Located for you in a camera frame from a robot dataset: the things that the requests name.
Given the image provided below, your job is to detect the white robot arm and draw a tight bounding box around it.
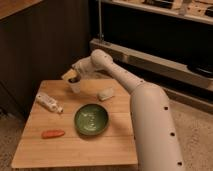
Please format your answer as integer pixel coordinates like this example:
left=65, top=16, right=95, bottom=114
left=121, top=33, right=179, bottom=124
left=62, top=49, right=185, bottom=171

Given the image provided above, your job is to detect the metal shelf rack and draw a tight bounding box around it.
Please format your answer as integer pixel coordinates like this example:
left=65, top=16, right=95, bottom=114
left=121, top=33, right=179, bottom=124
left=89, top=0, right=213, bottom=114

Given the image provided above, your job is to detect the dark wooden cabinet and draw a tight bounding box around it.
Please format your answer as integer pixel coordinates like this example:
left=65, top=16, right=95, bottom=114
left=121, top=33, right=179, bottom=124
left=0, top=0, right=90, bottom=117

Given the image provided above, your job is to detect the wooden table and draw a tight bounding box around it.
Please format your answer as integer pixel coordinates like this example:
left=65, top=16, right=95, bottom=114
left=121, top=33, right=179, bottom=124
left=12, top=79, right=137, bottom=168

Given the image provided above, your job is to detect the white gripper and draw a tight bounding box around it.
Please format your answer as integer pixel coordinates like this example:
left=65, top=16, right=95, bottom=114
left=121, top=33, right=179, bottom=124
left=62, top=61, right=87, bottom=80

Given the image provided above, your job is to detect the white paper cup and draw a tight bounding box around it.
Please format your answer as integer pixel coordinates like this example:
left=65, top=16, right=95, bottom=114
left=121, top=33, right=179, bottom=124
left=68, top=79, right=80, bottom=93

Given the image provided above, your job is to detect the green ceramic bowl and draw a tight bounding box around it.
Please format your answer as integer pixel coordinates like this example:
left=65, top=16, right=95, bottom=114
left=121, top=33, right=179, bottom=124
left=74, top=104, right=109, bottom=136

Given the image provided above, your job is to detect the white plastic bottle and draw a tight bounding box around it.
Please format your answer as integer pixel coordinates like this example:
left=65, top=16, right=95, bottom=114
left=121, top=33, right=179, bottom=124
left=36, top=92, right=63, bottom=113

